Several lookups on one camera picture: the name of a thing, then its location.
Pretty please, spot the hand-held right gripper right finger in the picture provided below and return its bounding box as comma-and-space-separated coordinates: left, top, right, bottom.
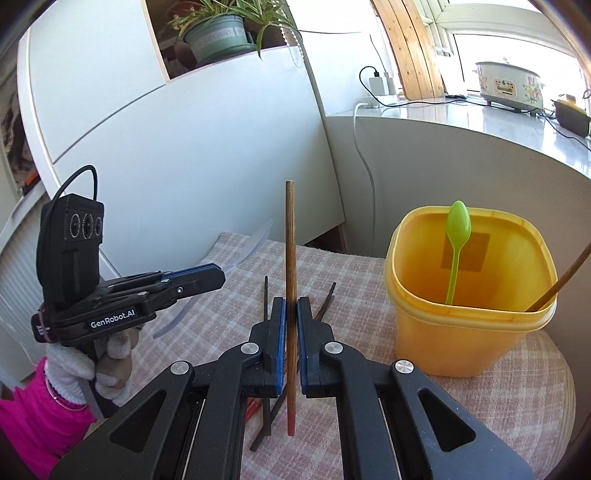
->
295, 296, 536, 480

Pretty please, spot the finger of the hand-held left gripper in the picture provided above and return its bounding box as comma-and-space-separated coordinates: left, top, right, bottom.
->
139, 268, 227, 315
98, 263, 218, 296

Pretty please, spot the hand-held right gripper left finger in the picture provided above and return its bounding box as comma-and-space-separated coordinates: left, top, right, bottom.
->
48, 296, 289, 480

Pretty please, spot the red-tipped wooden chopstick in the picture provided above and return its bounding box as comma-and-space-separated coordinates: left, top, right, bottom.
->
285, 181, 298, 437

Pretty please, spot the yellow plastic container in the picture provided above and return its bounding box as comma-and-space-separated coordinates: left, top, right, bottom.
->
385, 206, 558, 378

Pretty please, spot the person's left hand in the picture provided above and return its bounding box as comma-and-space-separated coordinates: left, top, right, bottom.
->
46, 328, 139, 409

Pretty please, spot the dark chopstick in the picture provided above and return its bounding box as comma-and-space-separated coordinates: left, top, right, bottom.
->
261, 276, 274, 437
249, 282, 337, 453

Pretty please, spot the plaid cloth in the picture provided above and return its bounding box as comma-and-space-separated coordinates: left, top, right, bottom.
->
88, 231, 575, 480

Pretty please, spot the white cabinet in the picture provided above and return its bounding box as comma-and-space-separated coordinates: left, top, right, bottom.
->
9, 0, 347, 384

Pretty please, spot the green plastic spoon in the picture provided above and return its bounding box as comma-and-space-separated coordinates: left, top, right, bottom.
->
444, 200, 472, 305

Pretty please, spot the grey-green plant pot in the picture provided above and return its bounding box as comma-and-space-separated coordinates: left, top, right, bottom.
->
184, 15, 257, 65

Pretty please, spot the white power strip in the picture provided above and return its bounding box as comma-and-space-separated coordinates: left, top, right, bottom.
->
355, 95, 402, 110

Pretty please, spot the brown wooden chopstick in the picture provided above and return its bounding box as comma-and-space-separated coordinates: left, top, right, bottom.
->
526, 240, 591, 312

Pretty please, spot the green leafy plant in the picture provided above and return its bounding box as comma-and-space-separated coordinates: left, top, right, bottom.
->
159, 0, 305, 61

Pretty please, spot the white windowsill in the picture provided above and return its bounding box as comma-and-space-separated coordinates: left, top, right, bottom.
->
323, 95, 591, 180

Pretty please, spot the wooden board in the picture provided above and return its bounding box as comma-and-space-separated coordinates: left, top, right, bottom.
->
372, 0, 446, 100

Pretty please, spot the white floral slow cooker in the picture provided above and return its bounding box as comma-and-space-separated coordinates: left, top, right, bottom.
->
472, 59, 548, 112

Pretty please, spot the brown clay pot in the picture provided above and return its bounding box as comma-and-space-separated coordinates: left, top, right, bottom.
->
551, 95, 591, 137

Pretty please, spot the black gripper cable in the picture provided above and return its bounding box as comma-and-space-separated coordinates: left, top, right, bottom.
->
54, 165, 100, 204

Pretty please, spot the white beaded cord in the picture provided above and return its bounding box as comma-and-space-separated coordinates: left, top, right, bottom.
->
277, 21, 304, 69

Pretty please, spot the black charger cable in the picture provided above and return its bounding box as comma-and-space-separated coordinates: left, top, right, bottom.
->
359, 66, 483, 108

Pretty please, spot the black cooker cord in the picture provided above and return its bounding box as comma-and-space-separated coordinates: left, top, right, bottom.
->
538, 107, 591, 153

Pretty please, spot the white window frame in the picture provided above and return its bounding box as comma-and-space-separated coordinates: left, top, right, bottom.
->
427, 0, 591, 100

